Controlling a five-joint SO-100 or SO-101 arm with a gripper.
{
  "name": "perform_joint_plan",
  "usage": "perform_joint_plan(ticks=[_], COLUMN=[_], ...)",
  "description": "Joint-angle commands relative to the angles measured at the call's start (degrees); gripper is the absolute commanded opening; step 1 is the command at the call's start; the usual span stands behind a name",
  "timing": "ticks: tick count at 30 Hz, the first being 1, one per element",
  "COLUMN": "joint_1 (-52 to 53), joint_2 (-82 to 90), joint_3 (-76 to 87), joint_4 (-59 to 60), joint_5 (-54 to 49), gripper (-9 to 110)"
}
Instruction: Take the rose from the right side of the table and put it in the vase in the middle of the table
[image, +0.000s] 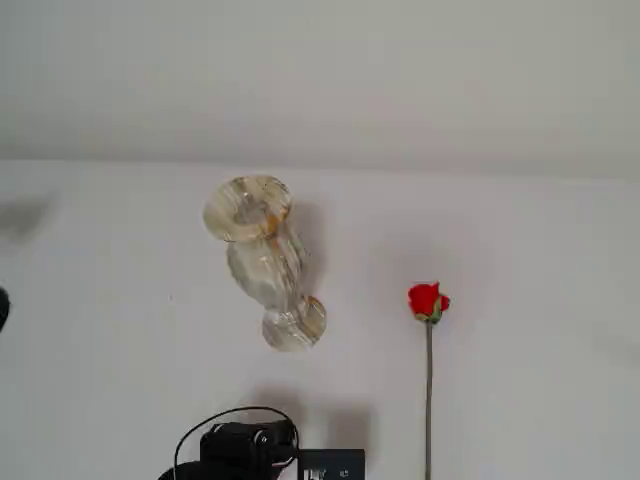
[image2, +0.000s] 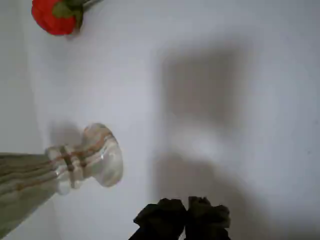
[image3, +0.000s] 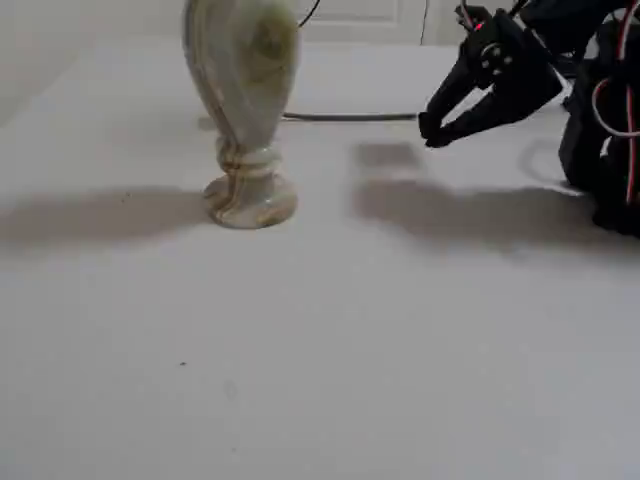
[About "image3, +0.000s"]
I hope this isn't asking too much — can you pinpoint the red artificial rose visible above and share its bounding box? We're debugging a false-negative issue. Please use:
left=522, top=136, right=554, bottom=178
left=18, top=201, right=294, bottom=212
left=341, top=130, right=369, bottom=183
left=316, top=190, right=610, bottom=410
left=283, top=112, right=419, bottom=122

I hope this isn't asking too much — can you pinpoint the marbled onyx stone vase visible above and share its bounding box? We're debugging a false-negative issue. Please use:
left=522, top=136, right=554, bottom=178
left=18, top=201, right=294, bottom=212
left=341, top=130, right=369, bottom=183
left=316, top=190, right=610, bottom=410
left=182, top=0, right=300, bottom=229

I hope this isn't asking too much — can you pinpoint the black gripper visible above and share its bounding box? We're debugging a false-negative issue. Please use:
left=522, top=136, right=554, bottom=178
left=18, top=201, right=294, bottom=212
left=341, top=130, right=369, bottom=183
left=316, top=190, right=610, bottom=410
left=418, top=9, right=562, bottom=149

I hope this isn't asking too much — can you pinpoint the white panel door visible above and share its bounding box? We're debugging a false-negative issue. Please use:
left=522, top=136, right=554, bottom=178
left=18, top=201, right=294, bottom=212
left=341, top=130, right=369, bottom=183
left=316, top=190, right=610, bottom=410
left=279, top=0, right=451, bottom=46

